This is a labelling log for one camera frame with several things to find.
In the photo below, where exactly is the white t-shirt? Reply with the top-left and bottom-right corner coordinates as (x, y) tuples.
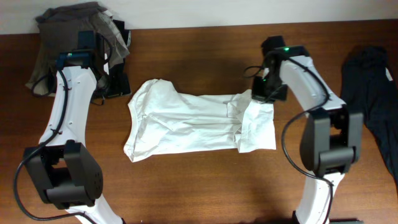
(123, 79), (277, 162)

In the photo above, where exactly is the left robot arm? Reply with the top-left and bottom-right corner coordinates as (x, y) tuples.
(19, 30), (131, 223)

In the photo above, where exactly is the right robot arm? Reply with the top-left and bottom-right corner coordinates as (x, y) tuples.
(252, 35), (363, 224)

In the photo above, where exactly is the folded black garment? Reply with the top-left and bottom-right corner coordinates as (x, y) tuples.
(46, 19), (131, 94)

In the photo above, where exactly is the folded beige garment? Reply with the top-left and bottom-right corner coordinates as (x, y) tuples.
(25, 45), (57, 98)

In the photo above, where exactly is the folded grey garment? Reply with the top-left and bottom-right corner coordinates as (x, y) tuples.
(34, 1), (131, 91)

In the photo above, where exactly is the dark garment right side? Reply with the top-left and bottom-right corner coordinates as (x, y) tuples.
(341, 46), (397, 182)

